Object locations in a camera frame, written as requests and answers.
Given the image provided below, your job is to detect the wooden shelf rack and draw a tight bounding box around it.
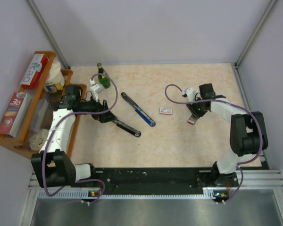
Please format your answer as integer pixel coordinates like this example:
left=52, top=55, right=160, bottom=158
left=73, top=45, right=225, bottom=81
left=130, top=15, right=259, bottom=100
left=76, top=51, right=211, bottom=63
left=0, top=50, right=87, bottom=163

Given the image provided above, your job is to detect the red white box lower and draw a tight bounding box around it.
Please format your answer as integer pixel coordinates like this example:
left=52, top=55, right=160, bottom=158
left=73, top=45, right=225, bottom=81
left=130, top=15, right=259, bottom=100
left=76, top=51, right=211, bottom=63
left=0, top=92, right=31, bottom=138

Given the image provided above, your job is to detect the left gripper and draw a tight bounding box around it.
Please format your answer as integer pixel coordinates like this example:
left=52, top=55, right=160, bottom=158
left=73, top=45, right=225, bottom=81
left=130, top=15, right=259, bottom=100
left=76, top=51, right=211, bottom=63
left=77, top=93, right=117, bottom=123

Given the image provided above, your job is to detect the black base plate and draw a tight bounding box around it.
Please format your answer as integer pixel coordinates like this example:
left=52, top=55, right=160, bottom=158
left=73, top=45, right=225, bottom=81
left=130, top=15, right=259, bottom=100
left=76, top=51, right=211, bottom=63
left=70, top=167, right=241, bottom=195

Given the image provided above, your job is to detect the red staple box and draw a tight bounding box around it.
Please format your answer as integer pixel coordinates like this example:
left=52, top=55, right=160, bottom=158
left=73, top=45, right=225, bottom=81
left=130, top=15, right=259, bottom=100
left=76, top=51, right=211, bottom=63
left=159, top=107, right=173, bottom=115

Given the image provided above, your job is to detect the blue stapler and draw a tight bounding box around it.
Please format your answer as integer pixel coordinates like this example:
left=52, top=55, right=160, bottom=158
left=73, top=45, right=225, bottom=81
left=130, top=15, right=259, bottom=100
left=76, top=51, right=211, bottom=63
left=121, top=92, right=156, bottom=127

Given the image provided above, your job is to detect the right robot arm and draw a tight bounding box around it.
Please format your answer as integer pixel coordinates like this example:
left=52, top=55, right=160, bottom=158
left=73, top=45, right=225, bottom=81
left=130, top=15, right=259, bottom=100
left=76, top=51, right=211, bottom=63
left=182, top=83, right=268, bottom=186

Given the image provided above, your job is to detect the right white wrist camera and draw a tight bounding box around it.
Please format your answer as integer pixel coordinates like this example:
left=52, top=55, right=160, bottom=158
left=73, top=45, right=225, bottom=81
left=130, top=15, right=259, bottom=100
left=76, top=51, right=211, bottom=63
left=181, top=88, right=197, bottom=104

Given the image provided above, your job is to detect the green glass bottle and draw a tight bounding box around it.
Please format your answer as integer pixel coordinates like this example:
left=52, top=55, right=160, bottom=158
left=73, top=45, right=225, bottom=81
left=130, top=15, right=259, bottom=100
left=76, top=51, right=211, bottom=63
left=97, top=63, right=110, bottom=89

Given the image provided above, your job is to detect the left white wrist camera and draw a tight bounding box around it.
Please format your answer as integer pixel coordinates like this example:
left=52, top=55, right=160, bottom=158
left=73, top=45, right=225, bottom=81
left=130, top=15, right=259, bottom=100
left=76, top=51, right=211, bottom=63
left=90, top=79, right=105, bottom=102

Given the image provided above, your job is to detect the white paper bag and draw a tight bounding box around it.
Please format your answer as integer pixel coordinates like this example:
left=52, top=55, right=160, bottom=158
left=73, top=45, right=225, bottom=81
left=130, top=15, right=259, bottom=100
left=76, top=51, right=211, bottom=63
left=43, top=59, right=65, bottom=93

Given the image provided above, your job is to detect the red staple tray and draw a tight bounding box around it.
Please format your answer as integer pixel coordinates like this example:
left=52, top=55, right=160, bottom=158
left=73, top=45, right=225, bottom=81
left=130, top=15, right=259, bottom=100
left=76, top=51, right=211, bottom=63
left=187, top=115, right=198, bottom=125

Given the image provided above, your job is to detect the black stapler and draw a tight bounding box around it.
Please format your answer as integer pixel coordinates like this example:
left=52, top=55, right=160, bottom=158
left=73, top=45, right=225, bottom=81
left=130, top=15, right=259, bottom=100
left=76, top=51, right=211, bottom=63
left=113, top=119, right=141, bottom=137

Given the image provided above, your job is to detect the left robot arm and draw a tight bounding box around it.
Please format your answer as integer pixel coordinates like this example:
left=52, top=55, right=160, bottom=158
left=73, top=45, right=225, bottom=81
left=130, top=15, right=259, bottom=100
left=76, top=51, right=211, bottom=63
left=31, top=84, right=112, bottom=188

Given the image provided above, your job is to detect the white cloth roll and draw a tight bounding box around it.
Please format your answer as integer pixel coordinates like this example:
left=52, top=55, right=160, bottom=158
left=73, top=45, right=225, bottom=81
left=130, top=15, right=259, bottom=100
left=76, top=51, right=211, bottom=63
left=29, top=129, right=49, bottom=151

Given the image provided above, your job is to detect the red white box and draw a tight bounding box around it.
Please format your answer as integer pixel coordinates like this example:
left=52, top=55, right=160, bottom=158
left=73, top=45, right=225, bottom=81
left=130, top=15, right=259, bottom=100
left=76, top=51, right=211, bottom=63
left=0, top=92, right=31, bottom=138
left=20, top=54, right=48, bottom=89

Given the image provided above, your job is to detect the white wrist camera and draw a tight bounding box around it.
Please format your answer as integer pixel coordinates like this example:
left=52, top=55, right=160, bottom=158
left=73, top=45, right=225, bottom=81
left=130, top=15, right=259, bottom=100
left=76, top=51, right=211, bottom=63
left=90, top=79, right=105, bottom=102
left=181, top=88, right=197, bottom=104

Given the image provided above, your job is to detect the red white box upper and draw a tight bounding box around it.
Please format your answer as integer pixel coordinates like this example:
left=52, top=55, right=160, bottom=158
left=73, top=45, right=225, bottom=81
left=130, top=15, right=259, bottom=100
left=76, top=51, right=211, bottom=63
left=20, top=54, right=48, bottom=89

